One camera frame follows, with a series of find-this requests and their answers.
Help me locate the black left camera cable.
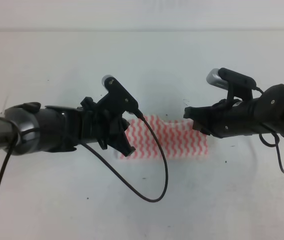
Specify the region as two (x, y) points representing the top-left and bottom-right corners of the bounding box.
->
(81, 108), (169, 203)

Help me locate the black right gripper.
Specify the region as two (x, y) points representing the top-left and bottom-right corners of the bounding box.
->
(183, 98), (262, 138)

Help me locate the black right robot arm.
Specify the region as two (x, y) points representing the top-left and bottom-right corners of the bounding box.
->
(183, 84), (284, 139)

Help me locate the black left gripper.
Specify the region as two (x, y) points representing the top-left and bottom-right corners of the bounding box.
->
(78, 97), (136, 157)

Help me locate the pink white wavy striped towel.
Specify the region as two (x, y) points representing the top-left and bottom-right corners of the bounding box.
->
(115, 115), (208, 160)

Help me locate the black camera cable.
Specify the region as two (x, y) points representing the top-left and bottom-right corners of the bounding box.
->
(81, 108), (169, 203)
(254, 86), (284, 175)

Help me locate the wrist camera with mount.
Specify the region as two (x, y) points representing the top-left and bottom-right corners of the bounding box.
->
(206, 68), (257, 106)
(100, 75), (144, 119)

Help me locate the black right camera cable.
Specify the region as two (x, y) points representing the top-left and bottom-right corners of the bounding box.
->
(254, 86), (284, 175)

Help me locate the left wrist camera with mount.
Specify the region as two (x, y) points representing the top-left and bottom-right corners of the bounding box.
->
(100, 75), (144, 119)

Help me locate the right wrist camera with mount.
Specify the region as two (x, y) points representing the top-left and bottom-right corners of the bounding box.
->
(206, 68), (257, 106)

